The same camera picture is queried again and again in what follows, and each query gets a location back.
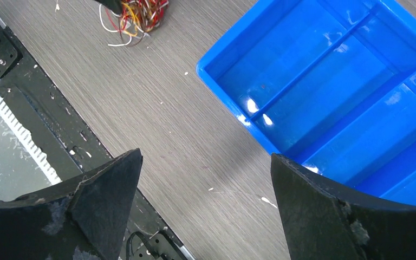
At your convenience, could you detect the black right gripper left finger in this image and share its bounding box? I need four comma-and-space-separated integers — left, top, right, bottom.
0, 149, 143, 259

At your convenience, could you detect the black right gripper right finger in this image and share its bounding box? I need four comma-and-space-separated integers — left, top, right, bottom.
270, 153, 416, 259

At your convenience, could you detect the multicolour wire bundle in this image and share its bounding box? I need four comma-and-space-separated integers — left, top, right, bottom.
98, 0, 170, 47

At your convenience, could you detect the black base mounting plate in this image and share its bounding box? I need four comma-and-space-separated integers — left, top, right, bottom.
0, 18, 193, 259

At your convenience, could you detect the blue plastic divided tray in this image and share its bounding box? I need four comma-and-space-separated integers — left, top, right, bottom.
196, 0, 416, 206

